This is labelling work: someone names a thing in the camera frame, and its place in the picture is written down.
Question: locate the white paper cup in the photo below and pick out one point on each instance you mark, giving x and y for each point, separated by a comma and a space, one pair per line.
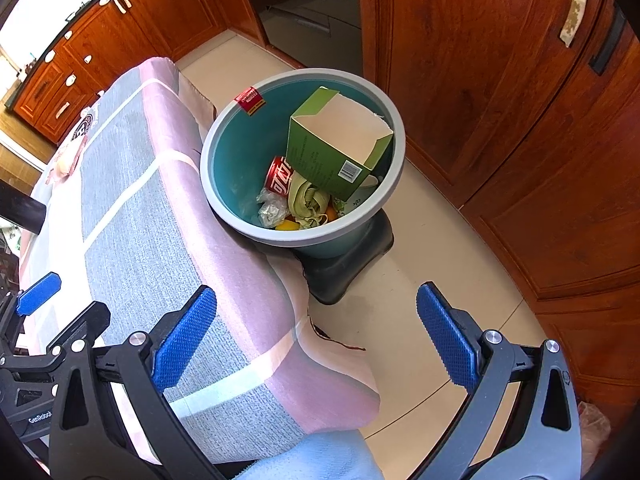
367, 182

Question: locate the person's light blue clothing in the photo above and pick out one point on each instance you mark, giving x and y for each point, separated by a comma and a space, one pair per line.
320, 460

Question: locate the red drink can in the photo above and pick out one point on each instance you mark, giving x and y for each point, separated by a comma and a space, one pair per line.
280, 175

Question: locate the teal trash bin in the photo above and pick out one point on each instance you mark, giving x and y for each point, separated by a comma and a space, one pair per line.
235, 160

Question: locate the small bread packet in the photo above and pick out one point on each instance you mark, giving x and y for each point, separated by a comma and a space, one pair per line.
65, 162

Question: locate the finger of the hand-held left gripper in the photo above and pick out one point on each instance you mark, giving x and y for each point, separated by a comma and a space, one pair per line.
37, 294
85, 322

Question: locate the wooden kitchen cabinets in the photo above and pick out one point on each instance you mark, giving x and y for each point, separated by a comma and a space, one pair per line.
475, 85

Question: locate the striped pink grey tablecloth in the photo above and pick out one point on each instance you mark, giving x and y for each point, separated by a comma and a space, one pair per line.
125, 185

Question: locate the black plastic stool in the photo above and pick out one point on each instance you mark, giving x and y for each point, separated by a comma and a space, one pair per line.
335, 275

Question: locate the black thermos bottle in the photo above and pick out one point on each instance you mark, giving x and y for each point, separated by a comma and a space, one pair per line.
20, 207

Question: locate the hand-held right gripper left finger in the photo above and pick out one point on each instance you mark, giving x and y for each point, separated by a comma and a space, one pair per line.
185, 335

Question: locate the orange peel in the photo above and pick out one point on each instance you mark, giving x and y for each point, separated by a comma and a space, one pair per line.
287, 226

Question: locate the green cookie box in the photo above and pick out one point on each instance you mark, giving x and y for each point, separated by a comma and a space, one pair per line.
320, 160

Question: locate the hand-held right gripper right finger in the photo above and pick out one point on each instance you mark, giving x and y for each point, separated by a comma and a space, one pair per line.
447, 337

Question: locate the clear plastic bag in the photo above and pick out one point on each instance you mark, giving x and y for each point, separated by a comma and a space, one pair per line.
272, 207

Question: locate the brownish plastic bag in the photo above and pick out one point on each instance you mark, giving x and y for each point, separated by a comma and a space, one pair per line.
592, 420

